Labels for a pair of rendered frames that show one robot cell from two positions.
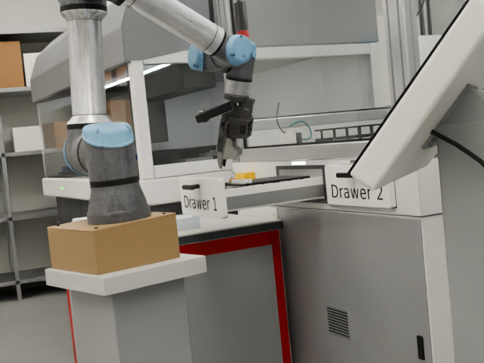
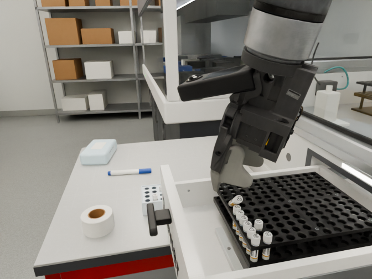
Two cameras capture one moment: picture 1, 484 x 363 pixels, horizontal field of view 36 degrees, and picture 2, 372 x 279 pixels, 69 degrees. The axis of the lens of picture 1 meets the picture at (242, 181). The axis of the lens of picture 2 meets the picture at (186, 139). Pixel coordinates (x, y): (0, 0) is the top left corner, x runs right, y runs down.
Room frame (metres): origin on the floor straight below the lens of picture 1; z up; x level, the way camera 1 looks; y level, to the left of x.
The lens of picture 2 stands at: (1.79, 0.01, 1.17)
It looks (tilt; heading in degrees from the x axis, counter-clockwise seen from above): 21 degrees down; 15
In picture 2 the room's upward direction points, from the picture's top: 1 degrees counter-clockwise
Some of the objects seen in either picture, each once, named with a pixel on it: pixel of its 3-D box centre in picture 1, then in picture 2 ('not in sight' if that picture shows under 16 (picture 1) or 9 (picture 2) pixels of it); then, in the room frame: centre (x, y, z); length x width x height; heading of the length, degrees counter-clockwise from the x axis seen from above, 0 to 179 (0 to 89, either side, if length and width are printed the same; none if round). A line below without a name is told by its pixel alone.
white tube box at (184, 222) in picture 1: (176, 223); (165, 197); (2.36, 0.22, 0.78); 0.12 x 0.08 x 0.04; 114
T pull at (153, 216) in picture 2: (192, 186); (159, 217); (2.12, 0.14, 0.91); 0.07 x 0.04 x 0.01; 26
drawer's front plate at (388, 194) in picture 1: (358, 185); not in sight; (1.99, -0.31, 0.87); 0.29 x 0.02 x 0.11; 26
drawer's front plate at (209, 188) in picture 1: (202, 196); (176, 231); (2.13, 0.12, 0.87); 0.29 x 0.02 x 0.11; 26
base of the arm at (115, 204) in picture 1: (117, 198); not in sight; (1.78, 0.30, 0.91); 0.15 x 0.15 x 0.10
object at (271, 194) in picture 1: (266, 191); (292, 218); (2.23, -0.07, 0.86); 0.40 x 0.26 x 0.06; 116
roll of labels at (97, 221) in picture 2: not in sight; (97, 220); (2.23, 0.34, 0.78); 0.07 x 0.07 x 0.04
